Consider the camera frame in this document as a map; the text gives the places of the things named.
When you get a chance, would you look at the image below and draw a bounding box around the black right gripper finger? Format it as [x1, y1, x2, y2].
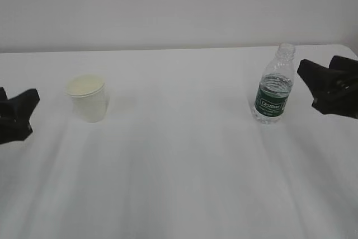
[297, 59, 357, 116]
[329, 55, 357, 82]

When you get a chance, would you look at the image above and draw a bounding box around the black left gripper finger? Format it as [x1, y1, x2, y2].
[5, 88, 40, 141]
[0, 87, 8, 118]

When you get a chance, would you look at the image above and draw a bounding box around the clear green-label water bottle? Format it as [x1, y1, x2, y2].
[252, 44, 295, 124]

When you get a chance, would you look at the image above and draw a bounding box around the white paper cup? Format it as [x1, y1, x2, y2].
[66, 74, 107, 123]

